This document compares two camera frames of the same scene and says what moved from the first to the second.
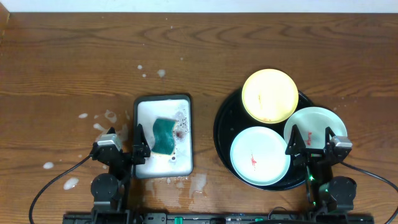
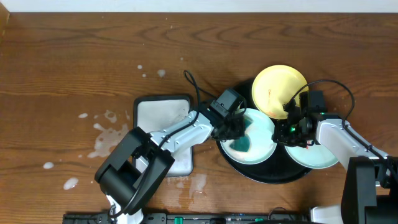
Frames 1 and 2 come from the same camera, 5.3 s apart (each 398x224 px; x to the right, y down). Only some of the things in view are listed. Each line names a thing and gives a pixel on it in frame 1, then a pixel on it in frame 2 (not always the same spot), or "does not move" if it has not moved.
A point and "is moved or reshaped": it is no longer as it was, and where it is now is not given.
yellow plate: [270, 96] is moved or reshaped
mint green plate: [311, 123] is moved or reshaped
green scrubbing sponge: [165, 130] is moved or reshaped
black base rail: [145, 218] does not move
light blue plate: [258, 156] is moved or reshaped
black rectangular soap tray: [166, 120] does not move
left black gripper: [123, 156] to [236, 127]
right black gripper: [297, 143] to [280, 137]
